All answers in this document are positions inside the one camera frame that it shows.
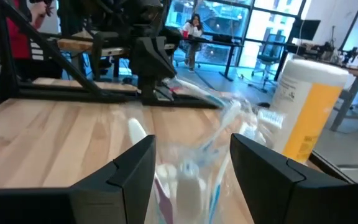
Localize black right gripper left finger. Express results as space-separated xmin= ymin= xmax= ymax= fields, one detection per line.
xmin=0 ymin=134 xmax=157 ymax=224

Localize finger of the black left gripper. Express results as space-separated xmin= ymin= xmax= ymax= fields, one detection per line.
xmin=152 ymin=36 xmax=178 ymax=104
xmin=130 ymin=37 xmax=160 ymax=105

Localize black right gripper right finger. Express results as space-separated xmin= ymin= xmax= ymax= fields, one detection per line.
xmin=229 ymin=133 xmax=358 ymax=224

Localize clear acrylic organizer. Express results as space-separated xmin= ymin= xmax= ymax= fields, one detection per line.
xmin=126 ymin=93 xmax=287 ymax=224

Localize person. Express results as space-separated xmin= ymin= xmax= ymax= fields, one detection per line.
xmin=181 ymin=12 xmax=204 ymax=72
xmin=0 ymin=0 xmax=63 ymax=80

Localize black desk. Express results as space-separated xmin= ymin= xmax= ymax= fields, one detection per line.
xmin=178 ymin=34 xmax=245 ymax=82

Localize white yellow wipes canister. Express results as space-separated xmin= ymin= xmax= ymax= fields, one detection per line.
xmin=270 ymin=58 xmax=351 ymax=164

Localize office chair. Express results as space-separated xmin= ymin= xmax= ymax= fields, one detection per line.
xmin=252 ymin=33 xmax=287 ymax=91

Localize black monitor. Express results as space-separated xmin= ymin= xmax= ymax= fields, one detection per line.
xmin=290 ymin=19 xmax=321 ymax=41

